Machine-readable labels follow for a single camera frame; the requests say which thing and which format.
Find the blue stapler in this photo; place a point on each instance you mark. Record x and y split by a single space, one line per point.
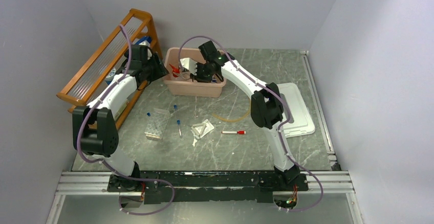
144 41

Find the glass dropper blue fittings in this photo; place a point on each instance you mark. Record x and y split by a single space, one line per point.
176 113

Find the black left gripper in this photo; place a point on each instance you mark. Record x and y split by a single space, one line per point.
160 70

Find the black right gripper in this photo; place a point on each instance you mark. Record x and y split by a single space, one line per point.
198 78

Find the blue white round container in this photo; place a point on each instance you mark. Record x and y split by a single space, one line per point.
109 77

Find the pink plastic bin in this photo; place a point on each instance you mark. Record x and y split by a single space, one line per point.
185 86

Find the orange wooden rack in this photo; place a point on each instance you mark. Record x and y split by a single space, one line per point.
88 83

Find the red white marker pen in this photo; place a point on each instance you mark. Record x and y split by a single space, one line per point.
239 132

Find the white plastic lid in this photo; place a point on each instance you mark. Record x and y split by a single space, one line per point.
301 122

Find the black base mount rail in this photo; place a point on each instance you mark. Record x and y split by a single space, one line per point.
195 186

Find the clear test tube rack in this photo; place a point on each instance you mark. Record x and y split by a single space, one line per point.
157 124

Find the white bottle red cap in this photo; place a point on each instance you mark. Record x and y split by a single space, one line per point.
175 72

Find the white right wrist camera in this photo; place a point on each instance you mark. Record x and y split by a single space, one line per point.
189 64

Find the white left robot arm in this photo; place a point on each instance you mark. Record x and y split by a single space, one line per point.
95 132

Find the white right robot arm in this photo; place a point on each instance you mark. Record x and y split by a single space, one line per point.
267 107

